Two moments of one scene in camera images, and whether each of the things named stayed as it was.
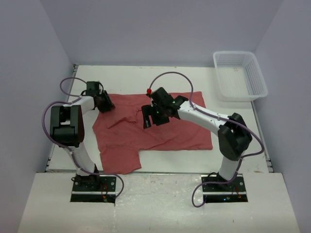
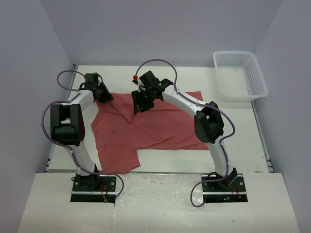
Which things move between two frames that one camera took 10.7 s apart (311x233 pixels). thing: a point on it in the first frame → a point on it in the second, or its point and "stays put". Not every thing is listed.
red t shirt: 121,138 stays put
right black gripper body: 159,116 → 144,99
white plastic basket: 239,77 stays put
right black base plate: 233,191 stays put
